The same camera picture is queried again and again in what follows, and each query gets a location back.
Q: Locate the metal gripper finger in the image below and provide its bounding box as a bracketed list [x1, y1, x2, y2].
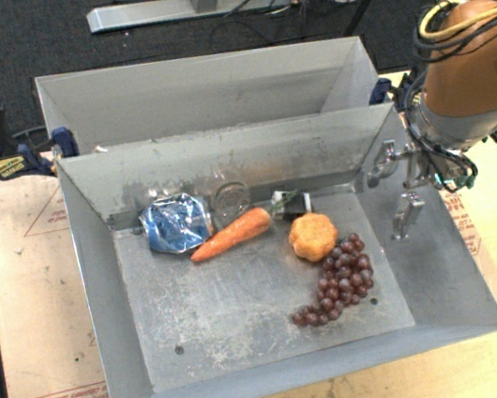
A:
[359, 136, 413, 190]
[384, 189, 432, 243]

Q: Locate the purple toy grape bunch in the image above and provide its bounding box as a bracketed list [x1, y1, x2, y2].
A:
[278, 230, 383, 331]

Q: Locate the orange toy pumpkin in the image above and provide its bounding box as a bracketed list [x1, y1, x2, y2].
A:
[284, 207, 343, 268]

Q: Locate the black and white small box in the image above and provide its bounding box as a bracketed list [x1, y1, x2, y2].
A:
[267, 185, 315, 225]

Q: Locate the clear glass cup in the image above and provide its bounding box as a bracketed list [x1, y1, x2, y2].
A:
[208, 177, 255, 222]

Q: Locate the orange toy carrot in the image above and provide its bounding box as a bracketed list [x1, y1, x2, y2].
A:
[183, 204, 279, 266]

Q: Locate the grey metal bin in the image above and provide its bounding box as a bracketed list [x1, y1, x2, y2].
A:
[34, 3, 497, 398]

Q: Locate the blue foil packet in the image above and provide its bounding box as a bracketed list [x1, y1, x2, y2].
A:
[135, 188, 218, 261]

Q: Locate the brown cardboard board red print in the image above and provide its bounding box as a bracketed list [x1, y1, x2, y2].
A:
[0, 74, 497, 398]

